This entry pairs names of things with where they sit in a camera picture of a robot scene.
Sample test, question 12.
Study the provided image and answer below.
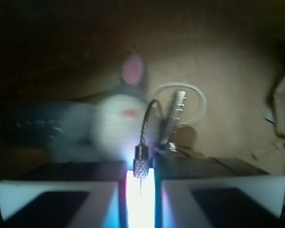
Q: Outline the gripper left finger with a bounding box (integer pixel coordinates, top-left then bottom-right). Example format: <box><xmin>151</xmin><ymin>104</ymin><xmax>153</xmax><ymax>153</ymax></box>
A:
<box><xmin>0</xmin><ymin>161</ymin><xmax>128</xmax><ymax>228</ymax></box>

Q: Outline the grey plush bunny keychain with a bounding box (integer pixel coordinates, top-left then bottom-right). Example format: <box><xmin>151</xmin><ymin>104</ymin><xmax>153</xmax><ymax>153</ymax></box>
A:
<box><xmin>0</xmin><ymin>54</ymin><xmax>147</xmax><ymax>163</ymax></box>

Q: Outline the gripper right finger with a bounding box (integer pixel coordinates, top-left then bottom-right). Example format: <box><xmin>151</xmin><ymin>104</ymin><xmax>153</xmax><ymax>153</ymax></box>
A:
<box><xmin>154</xmin><ymin>157</ymin><xmax>285</xmax><ymax>228</ymax></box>

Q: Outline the brown paper bag bin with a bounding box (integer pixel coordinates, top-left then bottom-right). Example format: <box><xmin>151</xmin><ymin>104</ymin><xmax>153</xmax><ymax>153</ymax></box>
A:
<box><xmin>0</xmin><ymin>0</ymin><xmax>285</xmax><ymax>173</ymax></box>

